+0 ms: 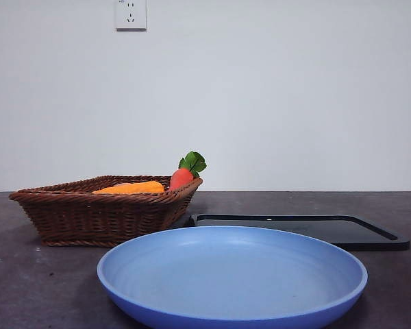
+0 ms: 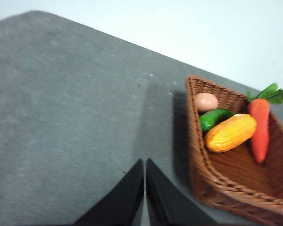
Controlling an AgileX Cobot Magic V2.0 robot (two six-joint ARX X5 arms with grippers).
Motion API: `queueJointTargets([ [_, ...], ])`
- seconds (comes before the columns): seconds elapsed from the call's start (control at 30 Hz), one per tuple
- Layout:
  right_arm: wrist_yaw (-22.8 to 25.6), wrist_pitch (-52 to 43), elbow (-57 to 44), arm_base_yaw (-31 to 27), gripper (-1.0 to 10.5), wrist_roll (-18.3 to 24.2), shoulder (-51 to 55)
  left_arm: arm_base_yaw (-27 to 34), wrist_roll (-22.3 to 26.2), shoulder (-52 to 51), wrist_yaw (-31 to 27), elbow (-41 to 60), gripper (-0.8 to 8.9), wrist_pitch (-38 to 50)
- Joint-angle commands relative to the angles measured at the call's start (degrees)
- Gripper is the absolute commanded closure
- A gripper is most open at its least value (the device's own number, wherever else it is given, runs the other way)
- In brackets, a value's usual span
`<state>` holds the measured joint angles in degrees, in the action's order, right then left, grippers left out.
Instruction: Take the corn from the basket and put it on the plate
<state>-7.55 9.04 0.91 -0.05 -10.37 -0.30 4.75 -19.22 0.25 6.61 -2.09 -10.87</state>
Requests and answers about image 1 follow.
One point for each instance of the black rectangular tray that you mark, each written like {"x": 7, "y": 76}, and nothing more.
{"x": 356, "y": 236}

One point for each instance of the white wall socket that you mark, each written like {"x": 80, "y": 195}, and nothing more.
{"x": 131, "y": 15}

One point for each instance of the brown wicker basket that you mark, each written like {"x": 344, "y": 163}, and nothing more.
{"x": 96, "y": 219}

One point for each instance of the blue round plate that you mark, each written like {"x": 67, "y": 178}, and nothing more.
{"x": 233, "y": 281}

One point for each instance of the orange corn cob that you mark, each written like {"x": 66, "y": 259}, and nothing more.
{"x": 133, "y": 188}

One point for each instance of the toy carrot with green leaves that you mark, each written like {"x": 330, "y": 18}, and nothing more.
{"x": 181, "y": 177}

